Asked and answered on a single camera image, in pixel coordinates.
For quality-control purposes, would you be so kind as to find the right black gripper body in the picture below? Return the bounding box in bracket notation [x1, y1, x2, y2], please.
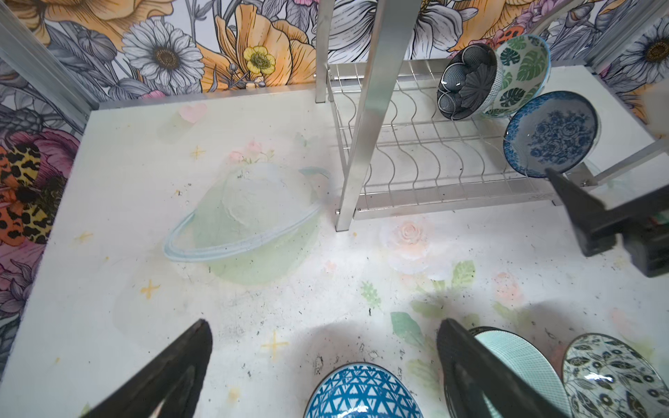
[605, 186, 668, 278]

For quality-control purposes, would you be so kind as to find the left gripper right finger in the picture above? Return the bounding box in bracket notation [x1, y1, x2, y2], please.
[436, 318, 571, 418]

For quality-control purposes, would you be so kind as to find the mint green bowl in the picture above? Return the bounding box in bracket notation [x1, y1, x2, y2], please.
[443, 326, 575, 418]

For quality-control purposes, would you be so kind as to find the black white floral bowl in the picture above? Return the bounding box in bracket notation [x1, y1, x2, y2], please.
[562, 334, 668, 418]

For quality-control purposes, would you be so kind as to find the dark navy fan pattern bowl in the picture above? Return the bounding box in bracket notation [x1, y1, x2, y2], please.
[437, 45, 503, 121]

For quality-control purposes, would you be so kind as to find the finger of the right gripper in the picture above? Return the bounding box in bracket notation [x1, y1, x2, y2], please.
[545, 169, 616, 257]

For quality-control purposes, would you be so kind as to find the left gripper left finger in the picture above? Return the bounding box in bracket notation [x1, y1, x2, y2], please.
[85, 320, 213, 417]

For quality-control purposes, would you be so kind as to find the green leaf pattern bowl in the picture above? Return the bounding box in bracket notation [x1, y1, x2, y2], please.
[484, 34, 551, 118]

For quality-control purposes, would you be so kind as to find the blue floral bowl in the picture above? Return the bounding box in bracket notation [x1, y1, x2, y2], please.
[503, 91, 601, 179]

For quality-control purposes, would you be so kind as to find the steel two-tier dish rack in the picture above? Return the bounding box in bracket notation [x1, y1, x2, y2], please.
[314, 0, 669, 233]

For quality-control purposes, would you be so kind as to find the blue triangle pattern bowl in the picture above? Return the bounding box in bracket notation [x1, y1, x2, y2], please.
[304, 362, 423, 418]

